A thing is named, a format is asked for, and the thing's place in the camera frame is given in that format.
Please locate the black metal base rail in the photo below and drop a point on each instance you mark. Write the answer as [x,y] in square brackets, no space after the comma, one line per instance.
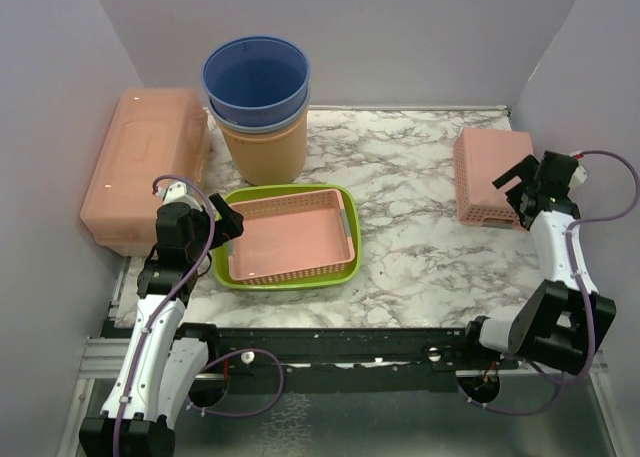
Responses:
[275,360]

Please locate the pink perforated basket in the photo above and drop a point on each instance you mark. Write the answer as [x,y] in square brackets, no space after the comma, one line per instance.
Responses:
[290,237]
[480,157]

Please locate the orange plastic bucket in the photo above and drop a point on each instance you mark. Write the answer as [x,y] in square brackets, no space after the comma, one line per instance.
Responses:
[276,157]

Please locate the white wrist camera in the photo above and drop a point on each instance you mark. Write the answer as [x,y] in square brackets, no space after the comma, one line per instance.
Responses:
[580,173]
[177,192]

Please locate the green plastic tray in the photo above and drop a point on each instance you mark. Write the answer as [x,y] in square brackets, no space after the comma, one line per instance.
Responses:
[350,277]

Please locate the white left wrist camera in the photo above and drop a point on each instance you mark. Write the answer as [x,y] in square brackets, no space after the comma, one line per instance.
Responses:
[177,192]

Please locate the light blue plastic bucket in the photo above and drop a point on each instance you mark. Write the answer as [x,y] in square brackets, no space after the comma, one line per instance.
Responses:
[263,118]

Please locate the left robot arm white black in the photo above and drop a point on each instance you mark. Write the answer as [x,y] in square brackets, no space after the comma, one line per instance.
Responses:
[162,359]

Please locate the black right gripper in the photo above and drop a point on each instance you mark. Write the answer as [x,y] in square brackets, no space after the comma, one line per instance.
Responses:
[525,169]

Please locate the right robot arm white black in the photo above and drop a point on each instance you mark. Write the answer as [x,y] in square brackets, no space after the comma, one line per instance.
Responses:
[563,323]

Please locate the translucent pink storage box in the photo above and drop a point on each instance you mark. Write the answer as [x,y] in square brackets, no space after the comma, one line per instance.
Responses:
[154,132]

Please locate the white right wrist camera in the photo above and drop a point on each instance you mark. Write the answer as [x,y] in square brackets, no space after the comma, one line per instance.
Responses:
[580,173]

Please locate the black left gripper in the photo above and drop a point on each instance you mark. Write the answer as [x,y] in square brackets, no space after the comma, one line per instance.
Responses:
[230,225]

